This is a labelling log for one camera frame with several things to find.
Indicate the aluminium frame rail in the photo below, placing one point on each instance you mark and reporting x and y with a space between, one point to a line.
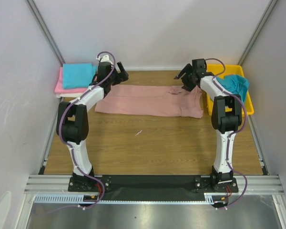
45 30

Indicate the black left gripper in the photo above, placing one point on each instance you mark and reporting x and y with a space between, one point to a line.
121 77

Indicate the dusty pink t shirt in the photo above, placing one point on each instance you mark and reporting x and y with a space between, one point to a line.
163 101

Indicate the folded teal t shirt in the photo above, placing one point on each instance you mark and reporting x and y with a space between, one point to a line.
77 75

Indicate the folded white t shirt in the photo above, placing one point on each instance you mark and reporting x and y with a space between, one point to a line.
68 95

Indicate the grey slotted cable duct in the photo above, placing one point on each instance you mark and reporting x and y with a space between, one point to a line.
66 198

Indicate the teal crumpled t shirt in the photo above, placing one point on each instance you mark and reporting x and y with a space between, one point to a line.
235 84

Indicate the folded pink t shirt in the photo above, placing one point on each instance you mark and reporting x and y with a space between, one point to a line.
59 86

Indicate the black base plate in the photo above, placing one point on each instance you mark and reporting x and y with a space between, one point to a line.
152 187

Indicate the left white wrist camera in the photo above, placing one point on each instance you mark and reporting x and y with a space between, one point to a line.
105 58

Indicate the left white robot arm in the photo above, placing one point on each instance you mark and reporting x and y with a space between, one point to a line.
73 124

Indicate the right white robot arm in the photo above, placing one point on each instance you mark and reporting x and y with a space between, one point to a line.
225 119

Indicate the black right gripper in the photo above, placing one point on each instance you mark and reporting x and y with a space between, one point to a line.
188 77

